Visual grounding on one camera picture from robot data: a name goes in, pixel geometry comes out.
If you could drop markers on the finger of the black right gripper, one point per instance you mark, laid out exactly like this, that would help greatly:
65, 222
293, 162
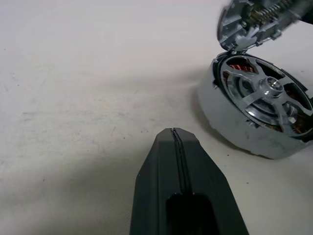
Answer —
308, 18

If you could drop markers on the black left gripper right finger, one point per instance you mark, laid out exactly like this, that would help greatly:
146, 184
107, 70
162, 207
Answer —
207, 176

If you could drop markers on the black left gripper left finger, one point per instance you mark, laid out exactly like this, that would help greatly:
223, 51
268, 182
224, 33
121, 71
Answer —
156, 176

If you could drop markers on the silver hinged motor lid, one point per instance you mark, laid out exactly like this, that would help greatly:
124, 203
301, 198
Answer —
230, 31

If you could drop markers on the grey motor housing copper windings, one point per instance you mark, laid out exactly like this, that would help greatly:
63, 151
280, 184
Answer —
232, 132

